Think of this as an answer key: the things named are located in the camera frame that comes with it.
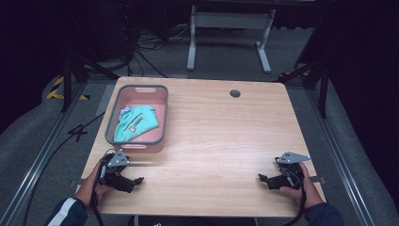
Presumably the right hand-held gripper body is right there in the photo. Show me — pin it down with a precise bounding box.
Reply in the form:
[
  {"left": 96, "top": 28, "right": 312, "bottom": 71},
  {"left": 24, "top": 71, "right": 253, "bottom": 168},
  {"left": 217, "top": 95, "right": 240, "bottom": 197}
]
[{"left": 266, "top": 152, "right": 311, "bottom": 191}]

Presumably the person's right hand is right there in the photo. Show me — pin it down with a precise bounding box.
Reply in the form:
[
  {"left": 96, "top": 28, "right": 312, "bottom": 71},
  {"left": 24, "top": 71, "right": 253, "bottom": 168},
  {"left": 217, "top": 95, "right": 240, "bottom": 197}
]
[{"left": 279, "top": 161, "right": 324, "bottom": 210}]

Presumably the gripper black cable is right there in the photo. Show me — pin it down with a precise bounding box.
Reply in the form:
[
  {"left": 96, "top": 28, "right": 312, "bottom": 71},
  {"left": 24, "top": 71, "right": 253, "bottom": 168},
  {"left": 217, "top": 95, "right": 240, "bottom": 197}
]
[
  {"left": 89, "top": 150, "right": 117, "bottom": 226},
  {"left": 280, "top": 166, "right": 308, "bottom": 226}
]

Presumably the bundle of floor cables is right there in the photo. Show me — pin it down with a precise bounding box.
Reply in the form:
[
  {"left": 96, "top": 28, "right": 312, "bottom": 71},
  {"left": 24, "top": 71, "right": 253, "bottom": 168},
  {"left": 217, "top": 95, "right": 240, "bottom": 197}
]
[{"left": 128, "top": 18, "right": 192, "bottom": 79}]

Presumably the teal cloth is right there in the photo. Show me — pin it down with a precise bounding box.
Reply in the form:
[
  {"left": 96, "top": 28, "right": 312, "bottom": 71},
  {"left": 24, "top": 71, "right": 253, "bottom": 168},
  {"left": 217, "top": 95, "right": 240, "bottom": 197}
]
[{"left": 113, "top": 105, "right": 160, "bottom": 143}]

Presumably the pink plastic basket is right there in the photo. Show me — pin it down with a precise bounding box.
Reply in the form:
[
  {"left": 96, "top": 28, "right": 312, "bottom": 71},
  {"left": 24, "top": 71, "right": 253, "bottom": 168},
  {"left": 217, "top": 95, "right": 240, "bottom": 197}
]
[{"left": 104, "top": 84, "right": 169, "bottom": 154}]

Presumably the grey metal desk frame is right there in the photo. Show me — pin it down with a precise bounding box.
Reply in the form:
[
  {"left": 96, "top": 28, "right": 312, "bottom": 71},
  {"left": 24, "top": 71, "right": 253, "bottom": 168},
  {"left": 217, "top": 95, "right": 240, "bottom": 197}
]
[{"left": 186, "top": 4, "right": 277, "bottom": 74}]

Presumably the black tripod stand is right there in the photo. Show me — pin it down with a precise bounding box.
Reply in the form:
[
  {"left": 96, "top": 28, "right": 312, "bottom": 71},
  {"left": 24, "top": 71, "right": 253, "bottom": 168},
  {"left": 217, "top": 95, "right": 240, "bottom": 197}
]
[
  {"left": 60, "top": 53, "right": 120, "bottom": 113},
  {"left": 276, "top": 59, "right": 330, "bottom": 120}
]

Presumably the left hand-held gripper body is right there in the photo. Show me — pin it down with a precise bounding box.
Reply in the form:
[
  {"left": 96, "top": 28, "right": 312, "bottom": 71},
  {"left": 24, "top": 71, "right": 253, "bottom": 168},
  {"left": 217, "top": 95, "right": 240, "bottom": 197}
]
[{"left": 98, "top": 149, "right": 136, "bottom": 194}]

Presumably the person's left hand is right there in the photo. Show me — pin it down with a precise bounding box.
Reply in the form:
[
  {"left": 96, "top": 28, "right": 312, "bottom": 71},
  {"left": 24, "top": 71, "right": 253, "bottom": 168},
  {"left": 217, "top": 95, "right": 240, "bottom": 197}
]
[{"left": 74, "top": 162, "right": 111, "bottom": 208}]

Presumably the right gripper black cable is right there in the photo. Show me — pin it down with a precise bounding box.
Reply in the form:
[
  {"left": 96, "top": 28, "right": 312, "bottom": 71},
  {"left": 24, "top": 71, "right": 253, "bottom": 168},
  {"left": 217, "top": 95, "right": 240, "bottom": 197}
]
[{"left": 280, "top": 166, "right": 308, "bottom": 226}]

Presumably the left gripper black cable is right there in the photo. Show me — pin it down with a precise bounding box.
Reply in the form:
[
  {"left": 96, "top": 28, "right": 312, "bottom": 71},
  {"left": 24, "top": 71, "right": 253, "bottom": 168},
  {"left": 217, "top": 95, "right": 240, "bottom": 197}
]
[{"left": 89, "top": 150, "right": 117, "bottom": 226}]

